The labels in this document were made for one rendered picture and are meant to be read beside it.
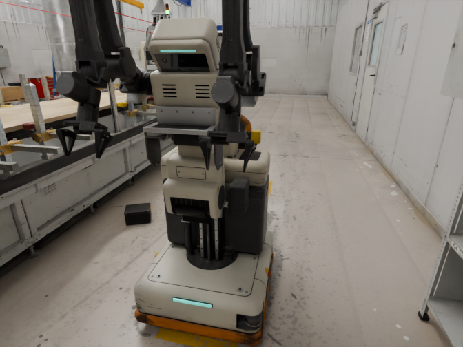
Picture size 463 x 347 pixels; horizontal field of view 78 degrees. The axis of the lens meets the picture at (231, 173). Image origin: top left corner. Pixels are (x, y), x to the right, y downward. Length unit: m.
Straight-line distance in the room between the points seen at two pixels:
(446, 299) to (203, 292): 1.23
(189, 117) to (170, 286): 0.80
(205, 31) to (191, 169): 0.49
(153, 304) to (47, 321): 0.63
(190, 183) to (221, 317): 0.62
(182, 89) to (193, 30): 0.20
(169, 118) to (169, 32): 0.28
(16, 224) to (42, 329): 0.75
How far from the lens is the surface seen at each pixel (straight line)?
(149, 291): 1.48
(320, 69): 11.54
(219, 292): 1.40
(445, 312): 1.83
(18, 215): 2.28
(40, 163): 2.01
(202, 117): 1.04
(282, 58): 11.52
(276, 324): 1.67
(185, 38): 1.01
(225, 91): 0.69
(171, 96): 1.10
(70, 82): 0.89
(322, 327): 1.71
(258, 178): 1.36
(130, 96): 1.18
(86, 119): 0.93
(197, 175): 1.14
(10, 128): 2.12
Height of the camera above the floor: 1.25
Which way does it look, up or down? 21 degrees down
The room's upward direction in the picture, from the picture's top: straight up
